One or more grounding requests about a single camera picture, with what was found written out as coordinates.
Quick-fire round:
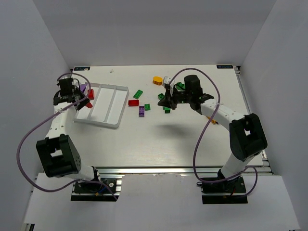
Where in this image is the yellow rounded lego brick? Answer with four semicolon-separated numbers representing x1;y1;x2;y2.
153;76;163;85

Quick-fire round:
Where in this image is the green flat lego plate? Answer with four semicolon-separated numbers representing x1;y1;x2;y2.
133;90;143;100

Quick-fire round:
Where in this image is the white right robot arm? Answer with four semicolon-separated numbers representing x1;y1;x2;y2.
158;75;268;183

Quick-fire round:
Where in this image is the red curved lego brick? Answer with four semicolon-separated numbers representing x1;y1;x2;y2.
88;89;95;101

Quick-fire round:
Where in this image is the purple flat lego brick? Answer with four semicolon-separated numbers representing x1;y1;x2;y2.
139;105;145;117

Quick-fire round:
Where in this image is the green long lego brick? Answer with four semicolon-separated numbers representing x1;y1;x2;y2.
163;106;171;114

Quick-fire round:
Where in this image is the green square lego brick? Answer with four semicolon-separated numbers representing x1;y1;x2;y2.
158;93;165;100

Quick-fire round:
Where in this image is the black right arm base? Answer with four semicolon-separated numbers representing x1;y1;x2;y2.
196;177;248;205

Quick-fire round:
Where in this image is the white divided sorting tray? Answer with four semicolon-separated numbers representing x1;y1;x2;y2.
73;83;129;128

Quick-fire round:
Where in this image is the green square flat lego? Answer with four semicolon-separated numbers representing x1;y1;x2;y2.
144;103;151;111

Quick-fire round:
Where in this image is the green hollow lego brick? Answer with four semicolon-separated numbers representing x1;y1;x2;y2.
175;82;185;91

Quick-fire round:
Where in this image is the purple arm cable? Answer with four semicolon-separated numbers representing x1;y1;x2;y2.
16;73;118;201
167;68;258;198

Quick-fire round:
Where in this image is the small red lego brick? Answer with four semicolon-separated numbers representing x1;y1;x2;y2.
85;102;93;108

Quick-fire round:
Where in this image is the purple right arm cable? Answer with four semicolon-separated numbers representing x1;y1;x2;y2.
167;68;258;198

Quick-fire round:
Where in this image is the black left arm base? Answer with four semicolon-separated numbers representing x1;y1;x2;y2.
71;174;123;202

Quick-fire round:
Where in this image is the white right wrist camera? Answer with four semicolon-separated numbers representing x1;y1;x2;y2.
162;76;174;88

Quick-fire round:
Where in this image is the purple rounded lego brick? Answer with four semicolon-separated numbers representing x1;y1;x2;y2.
80;84;87;92

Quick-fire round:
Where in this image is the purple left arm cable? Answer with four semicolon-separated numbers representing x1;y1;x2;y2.
16;73;118;201

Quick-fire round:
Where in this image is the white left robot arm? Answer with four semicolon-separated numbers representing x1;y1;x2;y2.
36;77;100;181

